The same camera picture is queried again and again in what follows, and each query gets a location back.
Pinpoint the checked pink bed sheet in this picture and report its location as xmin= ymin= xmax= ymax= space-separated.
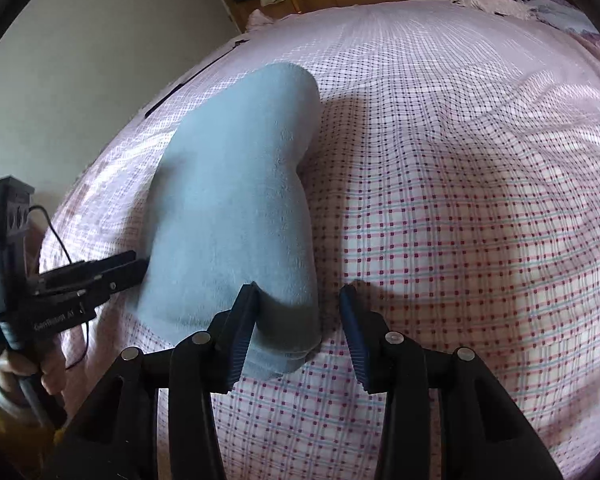
xmin=37 ymin=0 xmax=600 ymax=480

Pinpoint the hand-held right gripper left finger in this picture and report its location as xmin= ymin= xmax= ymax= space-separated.
xmin=45 ymin=283 xmax=260 ymax=480

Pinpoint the person's left hand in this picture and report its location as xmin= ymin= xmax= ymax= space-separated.
xmin=0 ymin=344 xmax=69 ymax=413

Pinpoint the light blue towel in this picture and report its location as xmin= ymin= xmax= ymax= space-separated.
xmin=136 ymin=62 xmax=324 ymax=380

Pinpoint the person's left forearm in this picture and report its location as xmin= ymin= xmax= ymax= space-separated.
xmin=0 ymin=375 xmax=56 ymax=463

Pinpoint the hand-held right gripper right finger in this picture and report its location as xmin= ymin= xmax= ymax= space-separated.
xmin=341 ymin=283 xmax=564 ymax=480

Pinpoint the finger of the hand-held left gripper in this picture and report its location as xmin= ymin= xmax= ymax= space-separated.
xmin=38 ymin=251 xmax=137 ymax=288
xmin=50 ymin=259 xmax=149 ymax=309

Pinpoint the lilac pillow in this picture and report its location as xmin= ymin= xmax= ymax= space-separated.
xmin=525 ymin=0 xmax=597 ymax=37

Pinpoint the black cable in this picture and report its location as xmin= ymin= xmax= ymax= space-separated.
xmin=27 ymin=205 xmax=92 ymax=372

